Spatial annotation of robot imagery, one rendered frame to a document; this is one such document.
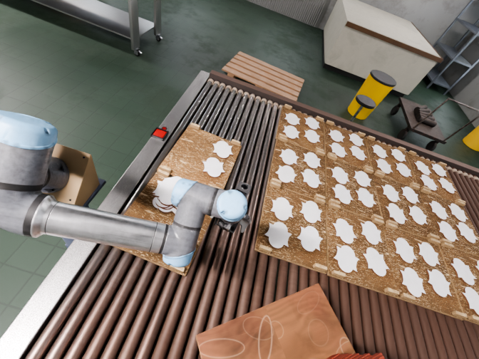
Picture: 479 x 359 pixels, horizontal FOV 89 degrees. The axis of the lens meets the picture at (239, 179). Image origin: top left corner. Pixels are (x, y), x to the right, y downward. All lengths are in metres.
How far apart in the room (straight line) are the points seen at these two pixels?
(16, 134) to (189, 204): 0.37
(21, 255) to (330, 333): 1.97
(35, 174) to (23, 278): 1.58
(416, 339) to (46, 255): 2.21
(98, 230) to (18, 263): 1.64
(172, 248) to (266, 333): 0.47
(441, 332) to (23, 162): 1.67
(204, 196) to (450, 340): 1.32
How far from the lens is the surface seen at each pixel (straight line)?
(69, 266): 1.13
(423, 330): 1.54
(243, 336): 0.93
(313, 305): 1.06
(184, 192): 0.62
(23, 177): 0.66
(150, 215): 1.15
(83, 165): 1.21
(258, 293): 1.11
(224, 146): 1.46
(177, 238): 0.64
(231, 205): 0.59
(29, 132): 0.64
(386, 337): 1.38
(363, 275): 1.38
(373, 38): 5.76
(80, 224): 0.65
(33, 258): 2.24
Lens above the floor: 1.93
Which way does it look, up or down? 48 degrees down
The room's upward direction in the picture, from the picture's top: 23 degrees clockwise
